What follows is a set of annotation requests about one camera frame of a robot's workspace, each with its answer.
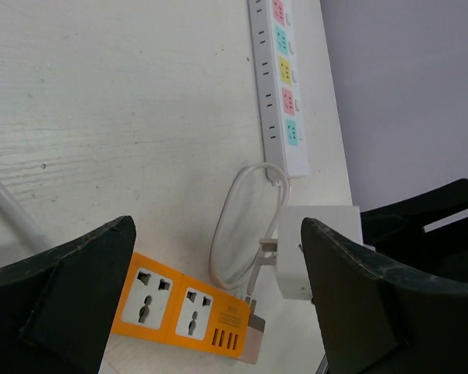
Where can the pink brown charger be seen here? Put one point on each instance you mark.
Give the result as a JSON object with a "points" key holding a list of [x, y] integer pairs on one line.
{"points": [[254, 335]]}

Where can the white cube socket adapter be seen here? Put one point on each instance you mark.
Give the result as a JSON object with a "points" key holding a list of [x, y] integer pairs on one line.
{"points": [[285, 252]]}

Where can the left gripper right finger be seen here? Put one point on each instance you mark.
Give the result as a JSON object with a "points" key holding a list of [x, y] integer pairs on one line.
{"points": [[377, 315]]}

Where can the white multicolour power strip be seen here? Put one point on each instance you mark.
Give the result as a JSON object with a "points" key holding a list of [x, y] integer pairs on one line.
{"points": [[278, 86]]}

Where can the orange power strip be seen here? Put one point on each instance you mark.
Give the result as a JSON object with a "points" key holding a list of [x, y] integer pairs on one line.
{"points": [[160, 304]]}

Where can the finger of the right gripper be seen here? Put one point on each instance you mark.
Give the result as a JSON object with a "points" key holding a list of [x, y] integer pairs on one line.
{"points": [[398, 230]]}

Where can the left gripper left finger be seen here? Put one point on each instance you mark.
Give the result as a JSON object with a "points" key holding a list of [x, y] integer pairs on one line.
{"points": [[57, 307]]}

